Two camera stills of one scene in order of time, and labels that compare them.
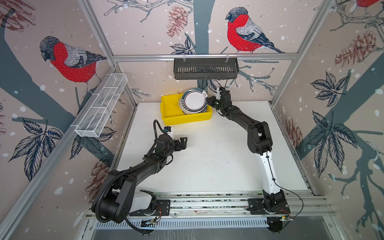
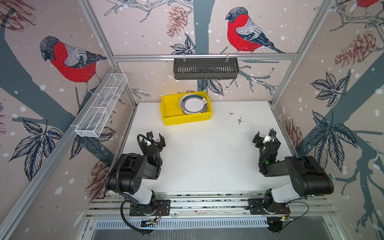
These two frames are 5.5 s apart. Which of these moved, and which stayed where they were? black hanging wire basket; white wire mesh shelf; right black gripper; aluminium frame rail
Moved: right black gripper
Stayed: black hanging wire basket; aluminium frame rail; white wire mesh shelf
